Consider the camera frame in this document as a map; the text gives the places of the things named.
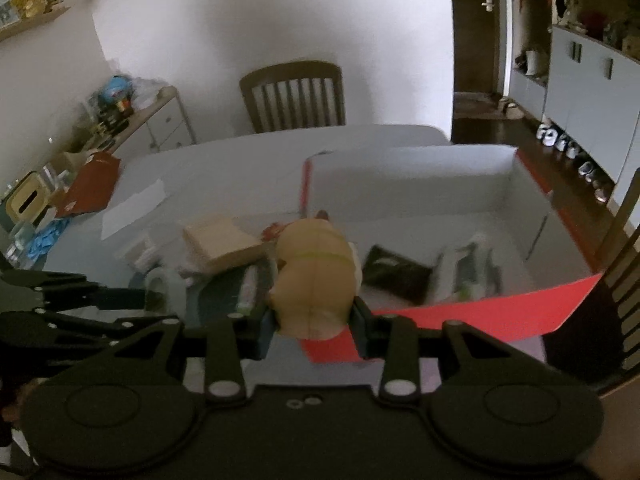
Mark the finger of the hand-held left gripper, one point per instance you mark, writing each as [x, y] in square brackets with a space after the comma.
[107, 296]
[102, 332]

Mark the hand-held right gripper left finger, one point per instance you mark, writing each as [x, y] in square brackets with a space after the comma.
[266, 332]

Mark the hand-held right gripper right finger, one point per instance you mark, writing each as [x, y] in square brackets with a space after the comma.
[361, 331]

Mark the white round container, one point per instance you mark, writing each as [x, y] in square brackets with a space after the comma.
[160, 282]

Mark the tan plush toy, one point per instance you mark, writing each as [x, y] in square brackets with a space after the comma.
[312, 280]

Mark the red and white cardboard box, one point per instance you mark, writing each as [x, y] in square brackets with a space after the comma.
[500, 240]

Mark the black pouch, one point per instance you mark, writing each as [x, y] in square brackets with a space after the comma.
[397, 275]

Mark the blue cloth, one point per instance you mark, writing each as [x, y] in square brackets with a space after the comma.
[42, 242]

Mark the white paper sheet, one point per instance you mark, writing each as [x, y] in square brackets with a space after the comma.
[131, 210]

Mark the beige flat box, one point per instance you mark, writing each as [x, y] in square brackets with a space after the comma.
[220, 242]

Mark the small red item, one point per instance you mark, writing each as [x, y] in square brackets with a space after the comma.
[272, 231]

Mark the red-brown paper bag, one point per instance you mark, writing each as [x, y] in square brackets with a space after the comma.
[90, 185]

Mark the white and green packet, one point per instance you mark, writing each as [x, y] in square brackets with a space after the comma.
[470, 270]

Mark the yellow tissue box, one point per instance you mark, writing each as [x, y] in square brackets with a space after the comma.
[27, 200]

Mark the white drawer sideboard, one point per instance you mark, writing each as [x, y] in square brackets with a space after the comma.
[162, 120]

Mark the blue round toy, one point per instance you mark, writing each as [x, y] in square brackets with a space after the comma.
[116, 91]

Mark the dark wooden slatted chair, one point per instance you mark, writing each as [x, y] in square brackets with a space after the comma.
[292, 97]

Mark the brown doormat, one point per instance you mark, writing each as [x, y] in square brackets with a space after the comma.
[475, 105]

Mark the wooden chair with ladder back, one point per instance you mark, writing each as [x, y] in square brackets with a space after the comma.
[615, 280]

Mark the row of white shoes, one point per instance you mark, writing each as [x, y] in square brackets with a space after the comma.
[570, 152]

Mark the dark wooden door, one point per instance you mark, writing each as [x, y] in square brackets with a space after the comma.
[475, 40]

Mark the white jug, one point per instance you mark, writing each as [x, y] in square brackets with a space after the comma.
[534, 62]

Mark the tall white cabinet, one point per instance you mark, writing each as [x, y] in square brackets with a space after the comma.
[590, 100]

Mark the wooden wall shelf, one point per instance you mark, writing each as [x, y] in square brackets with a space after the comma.
[32, 22]

